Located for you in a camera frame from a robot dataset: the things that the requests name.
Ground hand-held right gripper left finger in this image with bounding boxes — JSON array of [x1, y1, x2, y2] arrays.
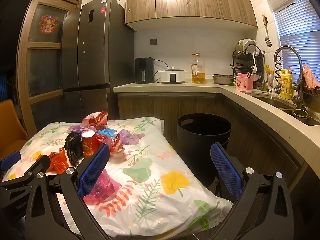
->
[[25, 144, 110, 240]]

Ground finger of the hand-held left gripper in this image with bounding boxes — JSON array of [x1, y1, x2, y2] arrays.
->
[[0, 155, 52, 198], [0, 151, 22, 172]]

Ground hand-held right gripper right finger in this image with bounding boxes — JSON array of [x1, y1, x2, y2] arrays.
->
[[210, 142, 295, 240]]

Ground pink plastic bag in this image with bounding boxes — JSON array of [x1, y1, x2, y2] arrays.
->
[[84, 169, 122, 205]]

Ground red paper cup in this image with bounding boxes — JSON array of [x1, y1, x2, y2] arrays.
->
[[81, 131, 99, 158]]

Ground orange plastic bag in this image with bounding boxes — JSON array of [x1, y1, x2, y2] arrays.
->
[[47, 147, 69, 173]]

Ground black trash bin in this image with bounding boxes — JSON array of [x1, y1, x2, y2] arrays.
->
[[177, 113, 232, 193]]

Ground light purple plastic bag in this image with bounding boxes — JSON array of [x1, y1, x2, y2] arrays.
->
[[67, 125, 97, 137], [119, 129, 145, 145]]

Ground red printed plastic bag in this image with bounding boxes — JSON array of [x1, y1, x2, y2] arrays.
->
[[81, 111, 109, 128]]

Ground black plastic bag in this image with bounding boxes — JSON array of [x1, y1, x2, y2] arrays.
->
[[64, 132, 84, 167]]

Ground crumpled colourful wrapper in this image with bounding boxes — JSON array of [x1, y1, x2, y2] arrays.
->
[[100, 133, 125, 155]]

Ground orange chair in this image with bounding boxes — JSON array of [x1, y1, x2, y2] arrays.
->
[[0, 99, 29, 159]]

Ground blue plastic bag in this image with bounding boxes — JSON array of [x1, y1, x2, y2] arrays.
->
[[97, 128, 117, 138]]

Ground floral tablecloth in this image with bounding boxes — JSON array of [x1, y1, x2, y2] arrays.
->
[[2, 116, 233, 239]]

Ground beige kitchen countertop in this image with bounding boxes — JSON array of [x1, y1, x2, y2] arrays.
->
[[113, 82, 320, 180]]

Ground blue ribbed container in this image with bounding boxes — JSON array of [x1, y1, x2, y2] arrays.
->
[[0, 73, 8, 100]]

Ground steel sink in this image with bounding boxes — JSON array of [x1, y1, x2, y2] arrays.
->
[[247, 94, 320, 127]]

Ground pink utensil holder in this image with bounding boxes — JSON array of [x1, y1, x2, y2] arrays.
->
[[236, 73, 255, 92]]

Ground steel bowl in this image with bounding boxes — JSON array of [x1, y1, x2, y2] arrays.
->
[[212, 74, 237, 85]]

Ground small steel pot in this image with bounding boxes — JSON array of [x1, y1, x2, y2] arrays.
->
[[292, 109, 310, 124]]

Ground cooking oil bottle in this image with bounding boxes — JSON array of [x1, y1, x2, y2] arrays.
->
[[191, 53, 207, 84]]

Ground yellow detergent bottle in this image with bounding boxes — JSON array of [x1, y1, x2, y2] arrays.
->
[[279, 65, 294, 100]]

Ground white rice cooker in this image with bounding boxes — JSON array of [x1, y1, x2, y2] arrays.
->
[[160, 66, 186, 84]]

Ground white ladle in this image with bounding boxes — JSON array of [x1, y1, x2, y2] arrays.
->
[[251, 51, 258, 74]]

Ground black air fryer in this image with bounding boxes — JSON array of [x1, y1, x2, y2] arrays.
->
[[134, 57, 155, 84]]

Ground black dish rack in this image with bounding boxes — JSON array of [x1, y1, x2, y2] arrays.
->
[[232, 44, 266, 90]]

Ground dark grey refrigerator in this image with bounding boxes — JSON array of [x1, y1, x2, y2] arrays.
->
[[61, 0, 134, 130]]

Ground wooden glass door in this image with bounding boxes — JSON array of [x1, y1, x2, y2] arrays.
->
[[16, 0, 83, 138]]

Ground pink cloth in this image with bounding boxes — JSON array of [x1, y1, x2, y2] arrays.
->
[[303, 64, 320, 90]]

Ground hanging metal spatula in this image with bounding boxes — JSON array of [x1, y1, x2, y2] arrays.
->
[[262, 15, 272, 47]]

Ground steel kitchen faucet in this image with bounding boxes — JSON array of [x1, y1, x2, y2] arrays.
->
[[273, 45, 304, 110]]

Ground red round door decoration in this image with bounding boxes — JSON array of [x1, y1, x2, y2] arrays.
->
[[39, 14, 59, 34]]

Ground window blinds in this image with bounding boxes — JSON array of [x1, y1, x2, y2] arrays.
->
[[274, 0, 320, 80]]

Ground wire sink caddy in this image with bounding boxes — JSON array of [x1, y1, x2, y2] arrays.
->
[[301, 85, 320, 98]]

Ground black power cable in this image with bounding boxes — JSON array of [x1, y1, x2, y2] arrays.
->
[[153, 59, 173, 83]]

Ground wooden wall cabinet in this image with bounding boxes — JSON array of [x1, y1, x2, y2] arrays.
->
[[124, 0, 258, 32]]

